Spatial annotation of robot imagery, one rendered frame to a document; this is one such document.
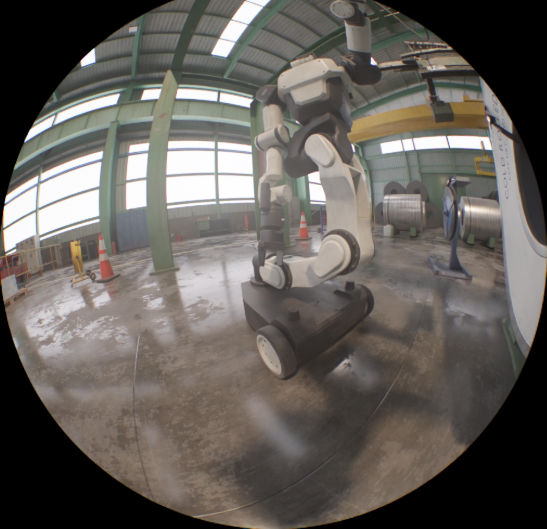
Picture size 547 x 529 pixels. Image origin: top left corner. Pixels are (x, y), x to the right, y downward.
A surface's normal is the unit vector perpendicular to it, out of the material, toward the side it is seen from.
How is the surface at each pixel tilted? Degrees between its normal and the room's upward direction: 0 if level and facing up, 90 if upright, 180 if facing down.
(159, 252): 90
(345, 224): 90
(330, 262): 90
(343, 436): 0
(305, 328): 45
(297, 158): 113
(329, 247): 90
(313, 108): 134
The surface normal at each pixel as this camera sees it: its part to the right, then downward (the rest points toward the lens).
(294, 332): 0.34, -0.59
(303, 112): -0.36, 0.83
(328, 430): -0.07, -0.98
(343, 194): -0.75, 0.56
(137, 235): 0.57, 0.14
